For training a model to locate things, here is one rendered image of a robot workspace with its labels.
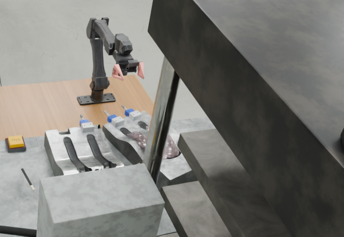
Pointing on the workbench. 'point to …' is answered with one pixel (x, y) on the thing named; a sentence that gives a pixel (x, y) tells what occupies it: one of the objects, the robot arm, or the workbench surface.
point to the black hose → (18, 231)
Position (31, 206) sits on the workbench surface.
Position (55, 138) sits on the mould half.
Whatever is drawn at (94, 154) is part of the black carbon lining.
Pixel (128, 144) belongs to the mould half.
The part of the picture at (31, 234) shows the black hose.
